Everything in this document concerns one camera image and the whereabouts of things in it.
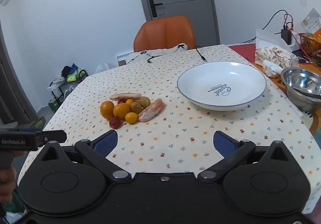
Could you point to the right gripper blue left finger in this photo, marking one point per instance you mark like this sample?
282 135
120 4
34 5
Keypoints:
94 154

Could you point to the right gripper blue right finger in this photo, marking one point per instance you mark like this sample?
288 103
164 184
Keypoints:
234 153

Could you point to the red cherry tomato front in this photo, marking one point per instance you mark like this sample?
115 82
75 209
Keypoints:
114 123

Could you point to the red cherry tomato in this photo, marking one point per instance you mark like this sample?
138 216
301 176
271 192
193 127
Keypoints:
121 101
114 123

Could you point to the large orange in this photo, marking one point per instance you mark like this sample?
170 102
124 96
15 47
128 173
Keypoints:
106 109
121 110

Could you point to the kiwi fruit front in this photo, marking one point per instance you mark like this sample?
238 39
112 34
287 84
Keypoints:
136 107

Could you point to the kiwi fruit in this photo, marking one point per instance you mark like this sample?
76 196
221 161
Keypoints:
136 107
144 102

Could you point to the kiwi fruit back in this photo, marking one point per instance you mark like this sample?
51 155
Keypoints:
144 102

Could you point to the person's left hand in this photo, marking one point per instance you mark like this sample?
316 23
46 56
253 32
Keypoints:
8 174

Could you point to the red cherry tomato back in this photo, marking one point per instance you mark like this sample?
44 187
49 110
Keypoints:
121 101

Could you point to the white plate with blue rim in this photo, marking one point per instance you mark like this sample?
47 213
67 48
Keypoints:
222 85

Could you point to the black rack with clutter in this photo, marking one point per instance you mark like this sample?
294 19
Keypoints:
61 87

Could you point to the clear plastic bag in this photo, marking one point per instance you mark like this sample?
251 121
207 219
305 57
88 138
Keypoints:
102 67

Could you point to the crumpled white tissue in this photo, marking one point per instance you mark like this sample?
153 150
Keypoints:
272 70

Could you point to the white framed board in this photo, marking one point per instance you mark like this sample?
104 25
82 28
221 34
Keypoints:
121 58

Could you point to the white cushion with black letters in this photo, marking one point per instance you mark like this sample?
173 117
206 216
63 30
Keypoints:
149 54

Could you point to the red orange table mat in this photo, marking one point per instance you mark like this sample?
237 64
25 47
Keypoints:
248 52

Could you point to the black spoon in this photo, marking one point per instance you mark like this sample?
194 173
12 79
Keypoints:
308 94

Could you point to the stainless steel bowl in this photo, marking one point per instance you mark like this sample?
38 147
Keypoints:
304 80

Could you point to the nougat candy bag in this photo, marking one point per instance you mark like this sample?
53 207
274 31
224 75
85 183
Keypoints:
273 48

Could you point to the black power adapter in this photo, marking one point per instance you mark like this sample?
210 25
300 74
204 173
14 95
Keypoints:
286 35

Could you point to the orange chair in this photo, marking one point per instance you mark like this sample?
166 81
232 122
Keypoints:
166 33

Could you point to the yellow snack pouch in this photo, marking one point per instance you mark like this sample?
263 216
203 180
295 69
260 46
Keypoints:
311 23

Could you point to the black charging cable straight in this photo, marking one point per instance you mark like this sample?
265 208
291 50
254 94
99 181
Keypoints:
197 48

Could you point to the orange wire basket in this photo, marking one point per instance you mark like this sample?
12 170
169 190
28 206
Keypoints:
311 47

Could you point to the black door handle lock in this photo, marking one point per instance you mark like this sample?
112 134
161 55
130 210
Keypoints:
153 6

